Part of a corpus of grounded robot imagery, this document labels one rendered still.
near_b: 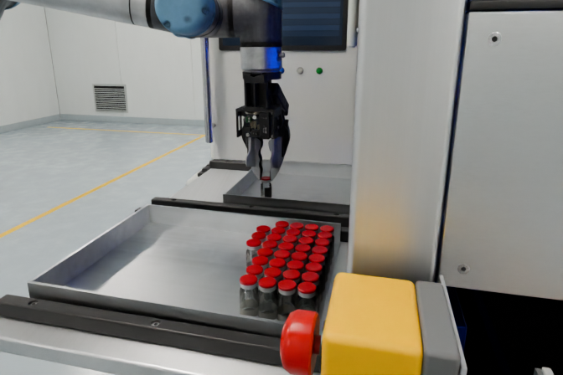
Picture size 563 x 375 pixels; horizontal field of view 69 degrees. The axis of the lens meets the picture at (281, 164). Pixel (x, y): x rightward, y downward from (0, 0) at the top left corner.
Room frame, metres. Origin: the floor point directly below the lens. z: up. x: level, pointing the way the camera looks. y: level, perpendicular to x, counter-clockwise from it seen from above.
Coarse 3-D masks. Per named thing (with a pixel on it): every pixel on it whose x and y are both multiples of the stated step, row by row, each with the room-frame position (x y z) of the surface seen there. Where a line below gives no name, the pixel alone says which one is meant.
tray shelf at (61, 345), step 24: (192, 192) 0.84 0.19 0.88; (216, 192) 0.84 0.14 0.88; (336, 264) 0.53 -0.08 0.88; (0, 336) 0.38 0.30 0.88; (24, 336) 0.38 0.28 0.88; (48, 336) 0.38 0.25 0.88; (72, 336) 0.38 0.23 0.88; (96, 336) 0.38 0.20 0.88; (48, 360) 0.36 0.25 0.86; (72, 360) 0.36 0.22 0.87; (96, 360) 0.35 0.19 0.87; (120, 360) 0.34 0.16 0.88; (144, 360) 0.34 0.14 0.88; (168, 360) 0.34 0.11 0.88; (192, 360) 0.34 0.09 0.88; (216, 360) 0.34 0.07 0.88; (240, 360) 0.34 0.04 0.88
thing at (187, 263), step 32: (128, 224) 0.62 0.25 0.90; (160, 224) 0.67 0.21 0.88; (192, 224) 0.66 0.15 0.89; (224, 224) 0.64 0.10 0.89; (256, 224) 0.63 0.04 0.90; (320, 224) 0.60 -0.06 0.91; (96, 256) 0.54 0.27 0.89; (128, 256) 0.55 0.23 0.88; (160, 256) 0.55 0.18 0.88; (192, 256) 0.55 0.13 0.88; (224, 256) 0.55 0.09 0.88; (32, 288) 0.43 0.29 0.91; (64, 288) 0.42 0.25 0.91; (96, 288) 0.47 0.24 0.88; (128, 288) 0.47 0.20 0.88; (160, 288) 0.47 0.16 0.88; (192, 288) 0.47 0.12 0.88; (224, 288) 0.47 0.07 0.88; (192, 320) 0.38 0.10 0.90; (224, 320) 0.37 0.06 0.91; (256, 320) 0.36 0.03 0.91; (320, 320) 0.40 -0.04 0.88
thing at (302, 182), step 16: (288, 176) 0.95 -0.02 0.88; (304, 176) 0.95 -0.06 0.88; (320, 176) 0.95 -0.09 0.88; (336, 176) 0.94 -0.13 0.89; (240, 192) 0.82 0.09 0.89; (256, 192) 0.84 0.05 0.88; (272, 192) 0.84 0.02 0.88; (288, 192) 0.84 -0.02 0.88; (304, 192) 0.84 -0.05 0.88; (320, 192) 0.84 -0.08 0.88; (336, 192) 0.84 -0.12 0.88; (304, 208) 0.70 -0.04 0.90; (320, 208) 0.69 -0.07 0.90; (336, 208) 0.68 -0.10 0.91
